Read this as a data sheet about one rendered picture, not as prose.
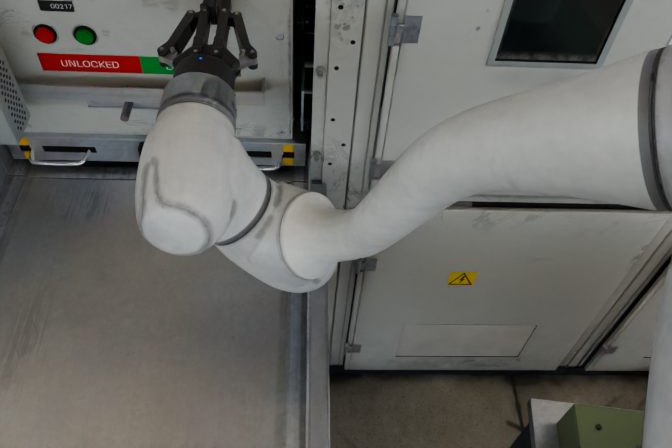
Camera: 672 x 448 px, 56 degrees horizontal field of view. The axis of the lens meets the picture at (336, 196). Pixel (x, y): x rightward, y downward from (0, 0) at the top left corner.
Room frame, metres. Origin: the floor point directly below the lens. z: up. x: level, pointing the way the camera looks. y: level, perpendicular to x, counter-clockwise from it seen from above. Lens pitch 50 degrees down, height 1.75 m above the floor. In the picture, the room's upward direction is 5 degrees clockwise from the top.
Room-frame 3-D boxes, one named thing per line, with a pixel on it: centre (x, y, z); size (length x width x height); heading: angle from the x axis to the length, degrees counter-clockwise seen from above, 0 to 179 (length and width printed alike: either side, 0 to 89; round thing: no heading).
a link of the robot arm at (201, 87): (0.54, 0.17, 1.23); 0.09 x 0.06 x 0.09; 95
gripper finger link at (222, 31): (0.69, 0.17, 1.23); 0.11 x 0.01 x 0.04; 3
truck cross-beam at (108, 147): (0.81, 0.33, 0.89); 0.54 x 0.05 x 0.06; 95
